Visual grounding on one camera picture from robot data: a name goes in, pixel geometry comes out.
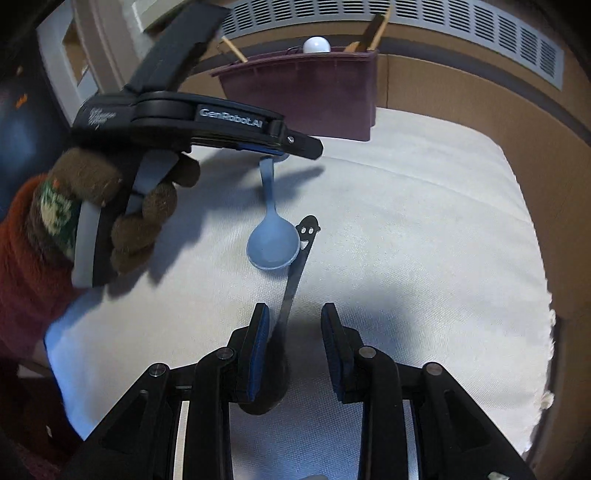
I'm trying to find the wooden radiator cabinet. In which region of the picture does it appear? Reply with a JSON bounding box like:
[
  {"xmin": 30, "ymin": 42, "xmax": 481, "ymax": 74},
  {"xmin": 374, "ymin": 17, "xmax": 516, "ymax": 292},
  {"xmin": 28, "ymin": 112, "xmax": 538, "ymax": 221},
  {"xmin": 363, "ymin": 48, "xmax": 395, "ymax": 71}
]
[{"xmin": 143, "ymin": 0, "xmax": 591, "ymax": 467}]

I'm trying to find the grey ventilation grille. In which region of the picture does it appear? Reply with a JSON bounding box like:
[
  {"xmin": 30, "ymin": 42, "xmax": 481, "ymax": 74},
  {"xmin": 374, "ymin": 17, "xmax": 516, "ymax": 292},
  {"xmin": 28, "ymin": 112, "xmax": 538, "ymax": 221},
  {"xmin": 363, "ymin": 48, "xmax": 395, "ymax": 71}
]
[{"xmin": 217, "ymin": 0, "xmax": 566, "ymax": 92}]

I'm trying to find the person's left forearm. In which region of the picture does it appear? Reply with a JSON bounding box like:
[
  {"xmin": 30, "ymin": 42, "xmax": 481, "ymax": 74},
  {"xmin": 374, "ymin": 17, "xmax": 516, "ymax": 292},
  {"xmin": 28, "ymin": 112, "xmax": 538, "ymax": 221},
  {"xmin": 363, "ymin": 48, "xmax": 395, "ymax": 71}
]
[{"xmin": 0, "ymin": 174, "xmax": 90, "ymax": 370}]

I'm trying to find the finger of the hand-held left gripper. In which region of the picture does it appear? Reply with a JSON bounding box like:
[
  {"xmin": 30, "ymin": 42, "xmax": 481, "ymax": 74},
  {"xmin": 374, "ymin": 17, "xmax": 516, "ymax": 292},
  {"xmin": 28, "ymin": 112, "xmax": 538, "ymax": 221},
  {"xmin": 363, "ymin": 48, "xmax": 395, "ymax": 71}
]
[{"xmin": 189, "ymin": 130, "xmax": 324, "ymax": 161}]

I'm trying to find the black spoon with smiley handle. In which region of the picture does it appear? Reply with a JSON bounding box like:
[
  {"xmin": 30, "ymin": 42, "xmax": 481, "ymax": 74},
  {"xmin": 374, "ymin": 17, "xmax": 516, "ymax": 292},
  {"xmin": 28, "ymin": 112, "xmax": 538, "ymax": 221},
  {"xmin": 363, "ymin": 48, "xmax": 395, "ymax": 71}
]
[{"xmin": 238, "ymin": 215, "xmax": 322, "ymax": 416}]

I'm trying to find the blue plastic spoon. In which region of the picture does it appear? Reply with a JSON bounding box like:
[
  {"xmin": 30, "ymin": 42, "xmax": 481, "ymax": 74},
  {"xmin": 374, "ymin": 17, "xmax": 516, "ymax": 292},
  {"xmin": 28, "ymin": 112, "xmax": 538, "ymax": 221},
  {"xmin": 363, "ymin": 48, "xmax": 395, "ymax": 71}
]
[{"xmin": 246, "ymin": 156, "xmax": 301, "ymax": 271}]

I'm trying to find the wooden spoon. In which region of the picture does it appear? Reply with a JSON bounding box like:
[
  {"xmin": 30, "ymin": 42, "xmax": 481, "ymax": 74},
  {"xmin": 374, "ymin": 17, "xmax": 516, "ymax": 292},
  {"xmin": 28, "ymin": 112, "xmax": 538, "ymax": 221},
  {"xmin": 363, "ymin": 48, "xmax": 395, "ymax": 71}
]
[{"xmin": 362, "ymin": 13, "xmax": 385, "ymax": 51}]

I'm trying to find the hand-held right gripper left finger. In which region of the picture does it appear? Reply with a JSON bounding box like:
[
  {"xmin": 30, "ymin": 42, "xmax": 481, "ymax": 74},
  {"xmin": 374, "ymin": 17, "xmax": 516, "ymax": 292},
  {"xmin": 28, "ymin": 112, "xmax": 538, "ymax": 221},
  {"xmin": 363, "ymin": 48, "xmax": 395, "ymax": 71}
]
[{"xmin": 60, "ymin": 302, "xmax": 271, "ymax": 480}]

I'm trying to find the purple plastic utensil bin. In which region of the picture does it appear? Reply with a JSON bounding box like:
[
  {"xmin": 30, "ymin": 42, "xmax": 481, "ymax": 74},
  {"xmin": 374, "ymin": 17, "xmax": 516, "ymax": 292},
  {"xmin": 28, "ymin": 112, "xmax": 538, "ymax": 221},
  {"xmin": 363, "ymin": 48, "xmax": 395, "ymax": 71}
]
[{"xmin": 210, "ymin": 48, "xmax": 380, "ymax": 143}]

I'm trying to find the wooden chopstick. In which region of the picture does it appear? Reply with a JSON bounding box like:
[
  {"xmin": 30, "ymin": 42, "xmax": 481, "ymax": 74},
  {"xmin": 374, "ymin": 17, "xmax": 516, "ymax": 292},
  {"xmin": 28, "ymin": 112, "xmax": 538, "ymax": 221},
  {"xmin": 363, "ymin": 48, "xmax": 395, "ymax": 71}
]
[
  {"xmin": 372, "ymin": 4, "xmax": 393, "ymax": 51},
  {"xmin": 221, "ymin": 37, "xmax": 249, "ymax": 64}
]

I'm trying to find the white table cloth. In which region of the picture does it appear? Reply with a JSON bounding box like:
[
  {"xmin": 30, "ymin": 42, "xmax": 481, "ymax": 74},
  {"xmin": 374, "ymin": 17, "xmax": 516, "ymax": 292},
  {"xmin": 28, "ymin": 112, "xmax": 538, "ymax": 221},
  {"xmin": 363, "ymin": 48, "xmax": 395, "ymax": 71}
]
[{"xmin": 44, "ymin": 108, "xmax": 558, "ymax": 480}]

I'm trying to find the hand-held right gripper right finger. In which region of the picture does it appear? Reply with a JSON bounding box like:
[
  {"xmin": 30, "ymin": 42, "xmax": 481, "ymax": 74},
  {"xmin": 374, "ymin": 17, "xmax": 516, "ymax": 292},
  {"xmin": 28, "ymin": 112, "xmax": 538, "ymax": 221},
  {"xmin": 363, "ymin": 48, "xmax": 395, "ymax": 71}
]
[{"xmin": 321, "ymin": 302, "xmax": 536, "ymax": 480}]

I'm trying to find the person's left hand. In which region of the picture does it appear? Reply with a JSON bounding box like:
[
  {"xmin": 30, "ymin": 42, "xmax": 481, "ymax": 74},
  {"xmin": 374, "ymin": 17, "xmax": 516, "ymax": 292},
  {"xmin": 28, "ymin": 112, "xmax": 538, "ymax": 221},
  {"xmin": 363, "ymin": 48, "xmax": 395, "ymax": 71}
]
[{"xmin": 25, "ymin": 148, "xmax": 202, "ymax": 276}]

